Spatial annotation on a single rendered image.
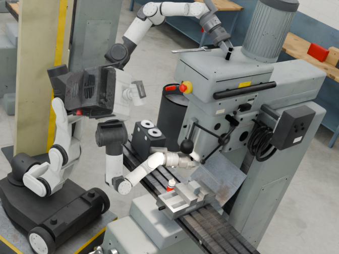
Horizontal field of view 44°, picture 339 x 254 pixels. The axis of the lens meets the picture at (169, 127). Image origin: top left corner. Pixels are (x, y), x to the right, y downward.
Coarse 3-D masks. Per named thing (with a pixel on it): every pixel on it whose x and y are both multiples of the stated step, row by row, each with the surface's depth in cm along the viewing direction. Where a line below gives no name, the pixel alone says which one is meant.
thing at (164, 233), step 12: (132, 204) 256; (144, 204) 254; (132, 216) 259; (144, 216) 248; (156, 216) 248; (144, 228) 251; (156, 228) 241; (168, 228) 242; (180, 228) 244; (156, 240) 243; (168, 240) 241; (180, 240) 251
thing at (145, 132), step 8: (144, 120) 281; (136, 128) 279; (144, 128) 275; (152, 128) 277; (136, 136) 281; (144, 136) 271; (152, 136) 268; (160, 136) 271; (136, 144) 282; (144, 144) 273; (152, 144) 268; (160, 144) 272; (144, 152) 274; (144, 160) 275
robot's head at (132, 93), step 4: (132, 88) 210; (136, 88) 209; (140, 88) 211; (128, 92) 213; (132, 92) 212; (136, 92) 210; (128, 96) 213; (132, 96) 213; (136, 96) 211; (136, 100) 211; (140, 100) 210; (144, 100) 212; (136, 104) 211; (140, 104) 211
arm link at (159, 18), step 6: (162, 6) 214; (168, 6) 212; (174, 6) 211; (162, 12) 215; (168, 12) 213; (174, 12) 212; (150, 18) 215; (156, 18) 216; (162, 18) 219; (156, 24) 221
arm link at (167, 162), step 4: (152, 148) 234; (156, 148) 235; (160, 148) 236; (164, 148) 237; (152, 152) 235; (160, 152) 236; (164, 152) 236; (168, 152) 236; (164, 156) 234; (168, 156) 234; (164, 160) 234; (168, 160) 233; (160, 164) 233; (164, 164) 235; (168, 164) 234
